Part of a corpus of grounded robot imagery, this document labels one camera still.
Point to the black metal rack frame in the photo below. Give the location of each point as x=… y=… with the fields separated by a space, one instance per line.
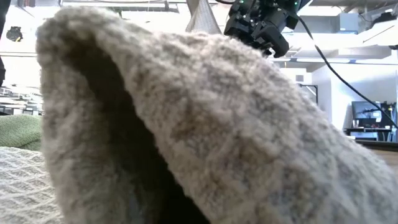
x=316 y=95

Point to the dark office desk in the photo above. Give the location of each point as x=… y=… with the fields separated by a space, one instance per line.
x=367 y=130

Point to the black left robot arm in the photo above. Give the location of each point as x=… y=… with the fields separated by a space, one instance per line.
x=2 y=73

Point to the black ceiling-hung device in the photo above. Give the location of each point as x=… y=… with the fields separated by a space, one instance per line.
x=14 y=33

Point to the dark computer monitor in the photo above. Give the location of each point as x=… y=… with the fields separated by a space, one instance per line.
x=360 y=109

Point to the white waffle towel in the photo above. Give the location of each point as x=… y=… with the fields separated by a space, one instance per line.
x=21 y=186
x=203 y=18

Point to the fluffy grey-beige towel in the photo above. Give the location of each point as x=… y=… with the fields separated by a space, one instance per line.
x=217 y=124

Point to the black aluminium table frame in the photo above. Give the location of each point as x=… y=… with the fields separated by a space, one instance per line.
x=379 y=145

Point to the light green waffle towel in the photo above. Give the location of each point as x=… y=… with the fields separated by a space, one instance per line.
x=18 y=132

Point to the long ceiling light strip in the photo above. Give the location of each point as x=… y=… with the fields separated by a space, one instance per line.
x=323 y=60

